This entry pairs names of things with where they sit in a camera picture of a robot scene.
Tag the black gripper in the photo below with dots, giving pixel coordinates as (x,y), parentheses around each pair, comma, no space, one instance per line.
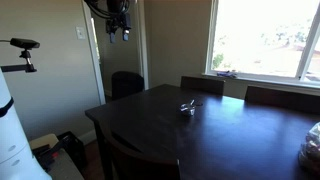
(118,21)

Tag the one-third steel measuring cup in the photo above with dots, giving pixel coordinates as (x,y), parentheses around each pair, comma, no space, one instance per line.
(184,107)

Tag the smallest steel measuring cup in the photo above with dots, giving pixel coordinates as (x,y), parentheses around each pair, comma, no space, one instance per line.
(192,102)

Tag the large steel measuring cup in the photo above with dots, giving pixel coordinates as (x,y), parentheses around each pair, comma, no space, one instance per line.
(187,112)

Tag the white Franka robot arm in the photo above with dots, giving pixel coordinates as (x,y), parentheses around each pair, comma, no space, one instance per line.
(13,140)

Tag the dark wooden dining chair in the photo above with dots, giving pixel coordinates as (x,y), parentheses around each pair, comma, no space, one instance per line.
(203,85)
(283,98)

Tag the white baseboard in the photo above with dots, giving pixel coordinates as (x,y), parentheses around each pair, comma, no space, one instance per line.
(88,137)

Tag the blue item on sill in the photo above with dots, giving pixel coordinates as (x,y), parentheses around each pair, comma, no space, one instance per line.
(226,74)

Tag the black plastic crate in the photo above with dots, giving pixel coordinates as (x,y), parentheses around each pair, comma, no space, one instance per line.
(75,150)

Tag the beige box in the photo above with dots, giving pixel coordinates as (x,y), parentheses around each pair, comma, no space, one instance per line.
(43,140)

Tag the curved-back wooden dining chair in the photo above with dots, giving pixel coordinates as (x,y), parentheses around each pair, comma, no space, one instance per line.
(140,166)

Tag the black and red tool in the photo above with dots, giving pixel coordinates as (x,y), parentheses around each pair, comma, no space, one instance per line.
(46,156)

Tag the grey robot stand platform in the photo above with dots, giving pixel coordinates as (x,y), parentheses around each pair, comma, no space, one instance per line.
(65,168)

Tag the white framed window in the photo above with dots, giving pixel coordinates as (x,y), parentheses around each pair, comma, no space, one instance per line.
(308,53)

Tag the clear plastic bag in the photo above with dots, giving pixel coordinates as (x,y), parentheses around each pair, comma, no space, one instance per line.
(311,150)

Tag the white light switch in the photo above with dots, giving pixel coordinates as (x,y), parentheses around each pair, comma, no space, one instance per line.
(80,33)

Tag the white door frame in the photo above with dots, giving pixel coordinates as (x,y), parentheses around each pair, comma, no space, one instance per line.
(100,83)

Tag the black stereo camera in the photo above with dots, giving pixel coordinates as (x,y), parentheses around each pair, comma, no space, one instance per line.
(25,43)

